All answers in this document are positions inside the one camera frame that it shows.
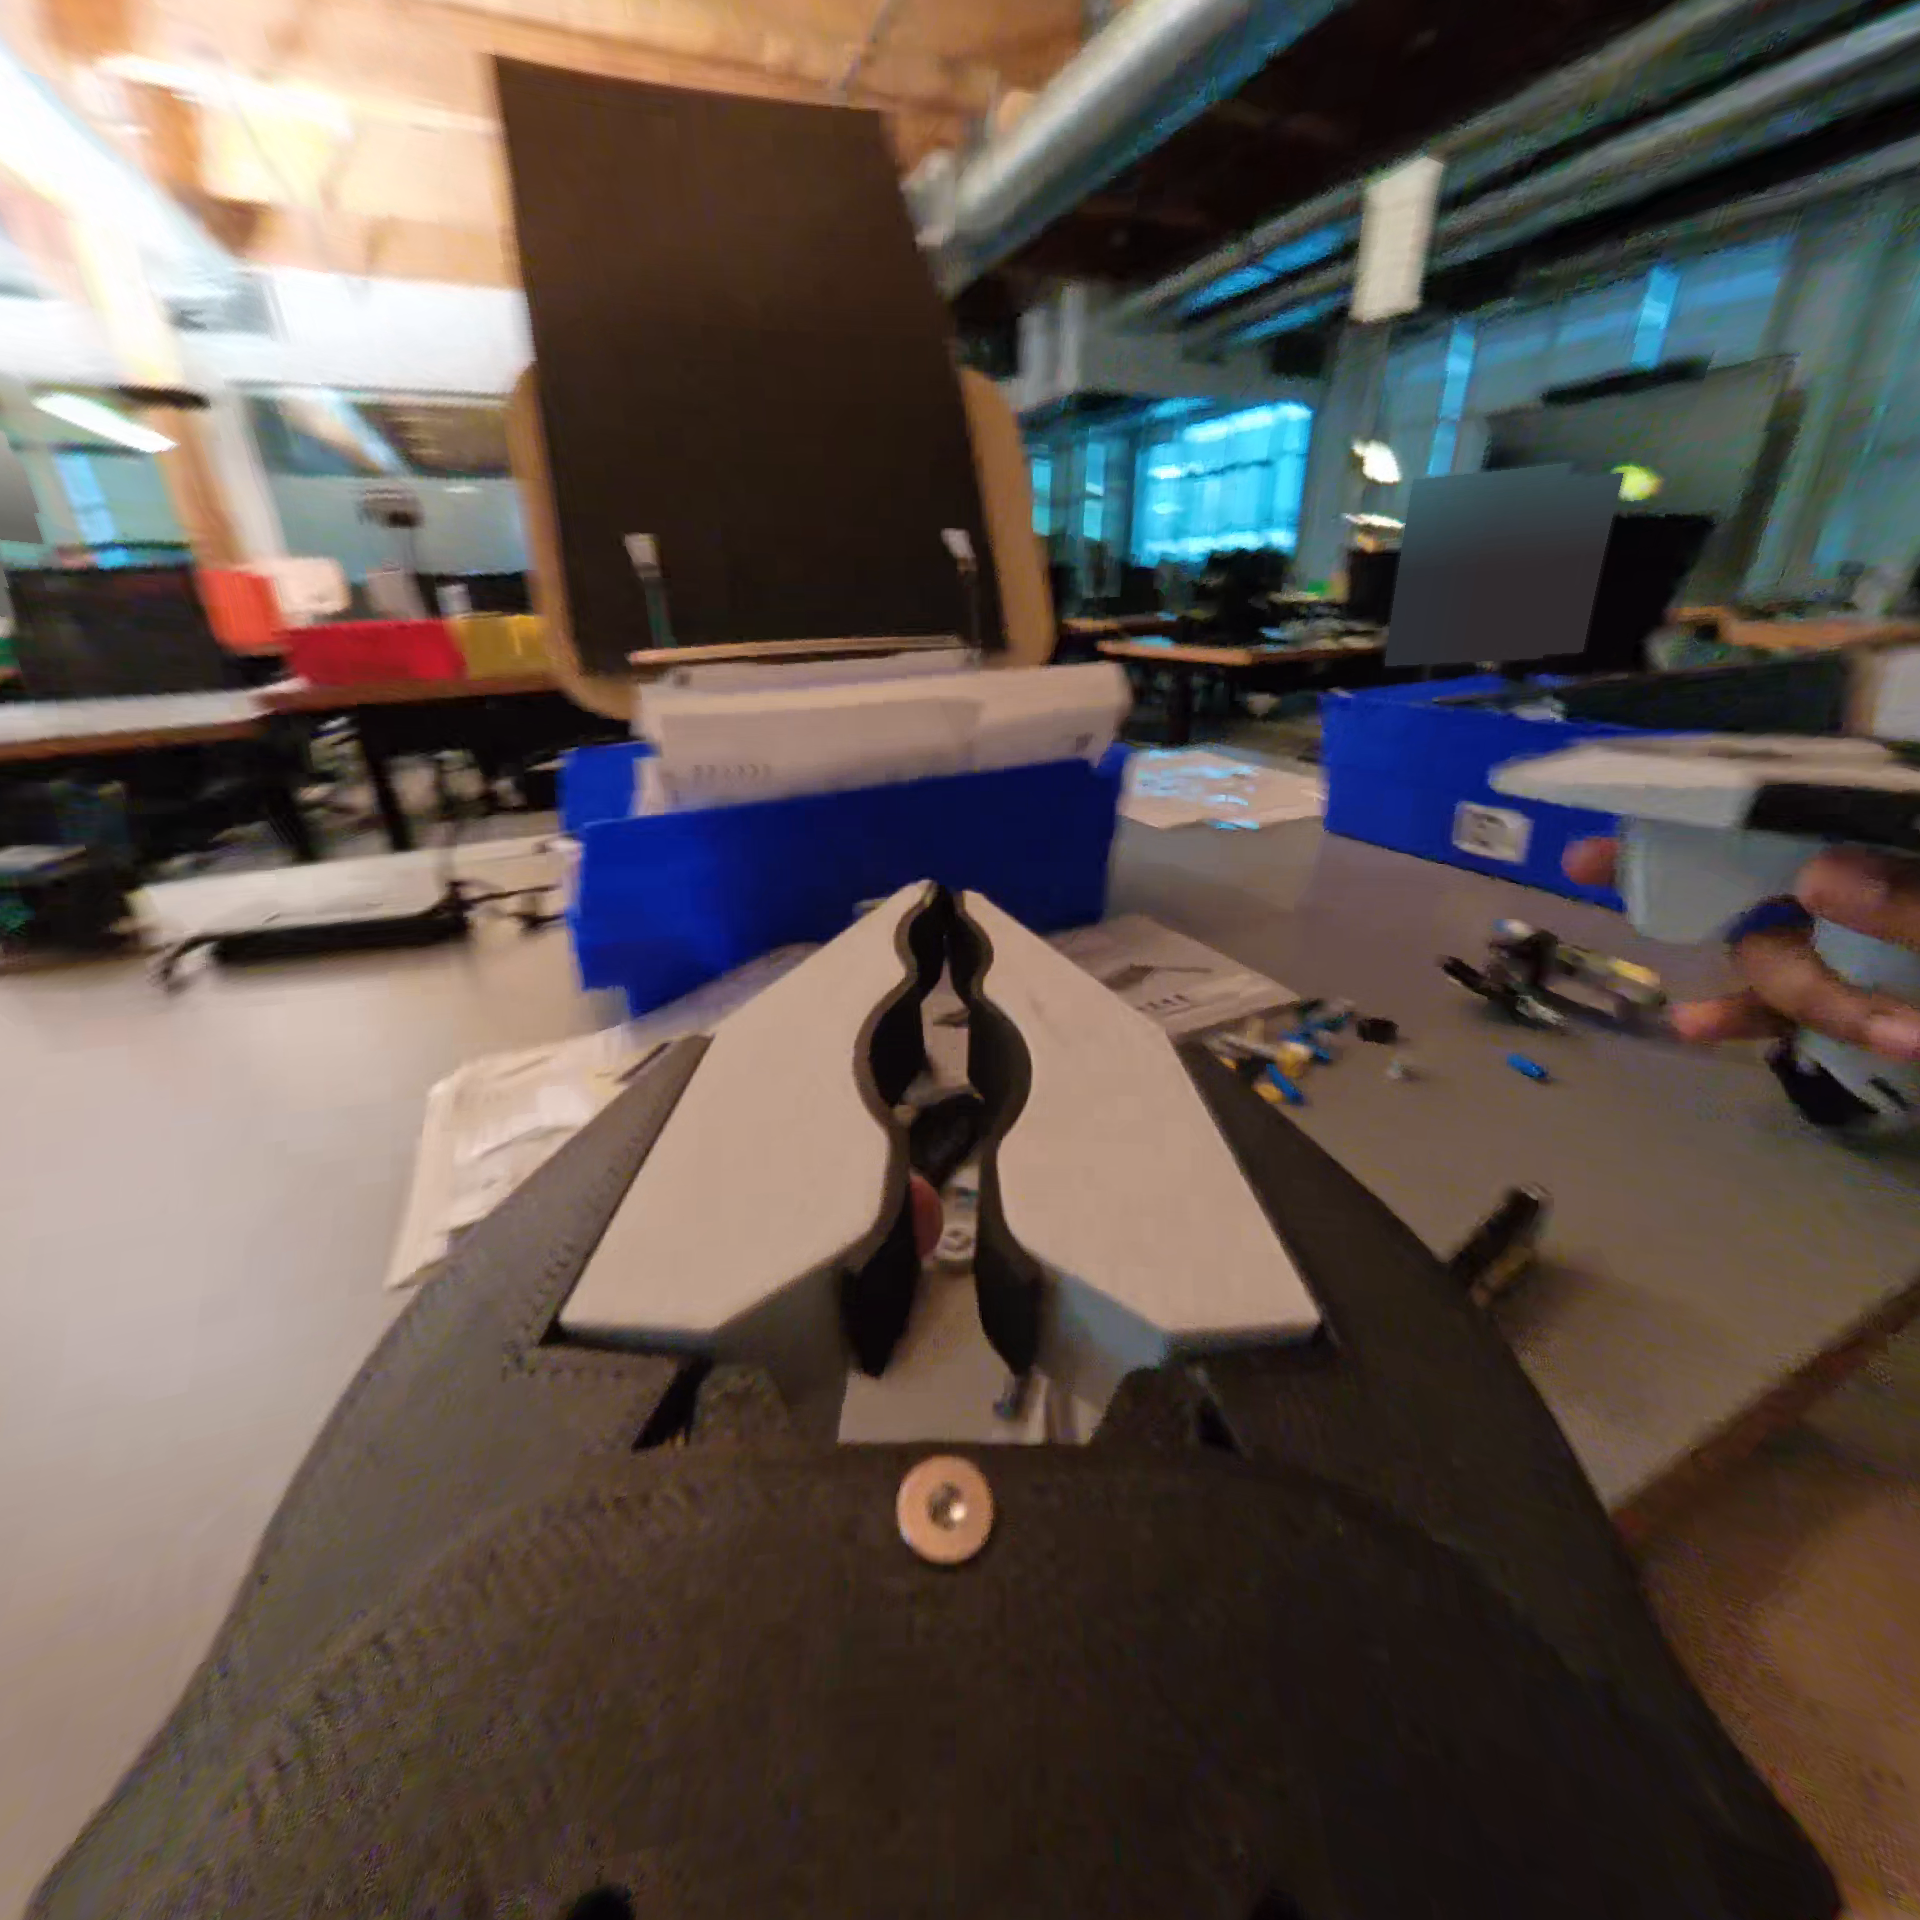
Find black and yellow lego assembly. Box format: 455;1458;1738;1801
1459;1182;1557;1311

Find yellow bin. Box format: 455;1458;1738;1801
448;607;559;679

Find printed paper sheets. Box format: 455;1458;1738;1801
387;1023;711;1295

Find black monitor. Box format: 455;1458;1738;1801
7;564;232;702

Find small black lego assembly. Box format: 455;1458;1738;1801
1439;919;1672;1040

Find plain blue bin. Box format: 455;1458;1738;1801
561;740;1130;1018

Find pile of small lego pieces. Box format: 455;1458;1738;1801
1212;997;1402;1106

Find person's right hand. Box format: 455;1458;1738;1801
1560;834;1920;1055

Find long background table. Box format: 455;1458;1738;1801
0;672;576;863

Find metal ceiling duct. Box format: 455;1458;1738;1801
901;0;1251;290

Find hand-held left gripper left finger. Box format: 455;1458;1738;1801
559;882;962;1376

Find dark electronic device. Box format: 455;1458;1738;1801
0;838;140;957

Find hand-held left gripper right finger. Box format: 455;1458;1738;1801
965;889;1325;1392

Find wooden background table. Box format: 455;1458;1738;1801
1093;626;1393;740

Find large grey display board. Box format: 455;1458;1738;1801
1482;356;1807;605

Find hanging white panel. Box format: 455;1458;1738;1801
1346;152;1448;326

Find white paper stack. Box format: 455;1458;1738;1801
626;655;1137;816

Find black power strip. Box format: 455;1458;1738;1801
153;874;484;981

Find blue bin with white label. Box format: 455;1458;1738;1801
1320;681;1653;912

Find red bin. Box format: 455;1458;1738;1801
281;612;468;687

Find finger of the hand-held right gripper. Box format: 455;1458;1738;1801
1489;730;1920;850

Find open cardboard box black lid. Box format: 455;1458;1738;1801
492;56;1061;724

